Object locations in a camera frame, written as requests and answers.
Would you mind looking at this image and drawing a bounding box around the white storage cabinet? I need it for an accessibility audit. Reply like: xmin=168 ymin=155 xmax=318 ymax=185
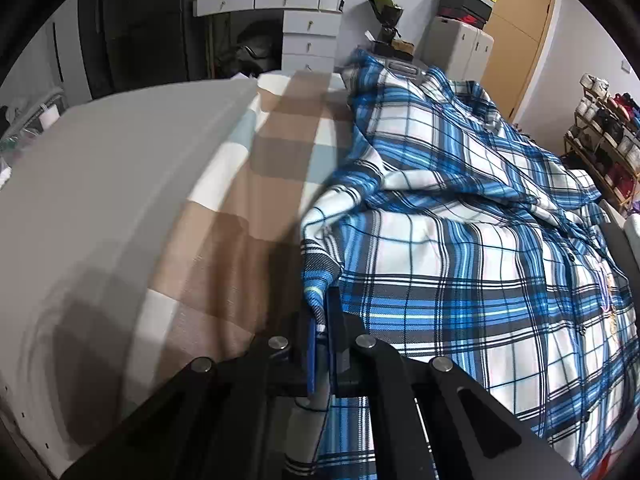
xmin=417 ymin=16 xmax=495 ymax=82

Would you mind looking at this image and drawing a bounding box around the black red shoe box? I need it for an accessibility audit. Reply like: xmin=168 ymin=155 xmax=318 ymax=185
xmin=436 ymin=6 xmax=489 ymax=30

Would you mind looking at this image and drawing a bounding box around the blue plaid shirt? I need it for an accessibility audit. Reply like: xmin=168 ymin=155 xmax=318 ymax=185
xmin=282 ymin=47 xmax=640 ymax=480

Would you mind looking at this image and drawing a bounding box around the black bag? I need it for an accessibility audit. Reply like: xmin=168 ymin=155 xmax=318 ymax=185
xmin=234 ymin=22 xmax=282 ymax=74

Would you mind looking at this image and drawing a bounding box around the wooden door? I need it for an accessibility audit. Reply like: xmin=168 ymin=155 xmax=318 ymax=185
xmin=465 ymin=0 xmax=559 ymax=122

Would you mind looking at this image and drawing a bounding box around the beige checkered bed sheet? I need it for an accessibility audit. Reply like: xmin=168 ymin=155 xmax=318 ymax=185
xmin=0 ymin=77 xmax=261 ymax=466

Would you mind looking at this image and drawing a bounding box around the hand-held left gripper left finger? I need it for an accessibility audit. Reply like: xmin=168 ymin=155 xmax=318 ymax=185
xmin=60 ymin=307 xmax=331 ymax=480

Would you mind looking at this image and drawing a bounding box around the white desk with drawers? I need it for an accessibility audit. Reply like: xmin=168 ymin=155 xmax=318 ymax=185
xmin=192 ymin=0 xmax=346 ymax=73

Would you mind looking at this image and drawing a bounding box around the silver suitcase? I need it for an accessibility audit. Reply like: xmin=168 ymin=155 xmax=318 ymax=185
xmin=369 ymin=40 xmax=427 ymax=75

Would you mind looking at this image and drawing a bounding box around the wooden shoe rack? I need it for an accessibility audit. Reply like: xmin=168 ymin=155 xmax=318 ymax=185
xmin=564 ymin=74 xmax=640 ymax=216

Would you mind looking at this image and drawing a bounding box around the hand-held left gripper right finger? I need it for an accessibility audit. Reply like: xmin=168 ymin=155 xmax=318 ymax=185
xmin=325 ymin=285 xmax=583 ymax=480

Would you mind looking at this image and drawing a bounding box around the dark green bouquet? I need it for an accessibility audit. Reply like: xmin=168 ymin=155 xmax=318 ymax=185
xmin=365 ymin=0 xmax=404 ymax=43

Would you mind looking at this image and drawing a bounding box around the black wardrobe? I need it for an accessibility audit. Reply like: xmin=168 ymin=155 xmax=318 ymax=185
xmin=77 ymin=0 xmax=213 ymax=100

